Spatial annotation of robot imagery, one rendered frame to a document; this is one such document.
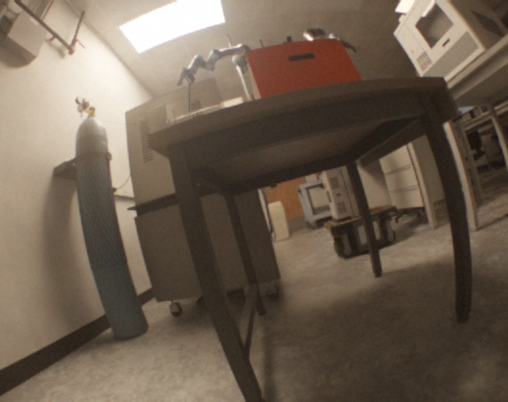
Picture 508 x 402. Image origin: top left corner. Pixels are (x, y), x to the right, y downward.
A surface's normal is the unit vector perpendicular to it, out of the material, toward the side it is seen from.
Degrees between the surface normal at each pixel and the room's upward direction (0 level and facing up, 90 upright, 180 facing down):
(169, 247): 90
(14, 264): 90
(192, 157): 90
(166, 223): 90
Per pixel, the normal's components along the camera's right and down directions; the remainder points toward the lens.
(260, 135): -0.06, -0.07
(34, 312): 0.96, -0.26
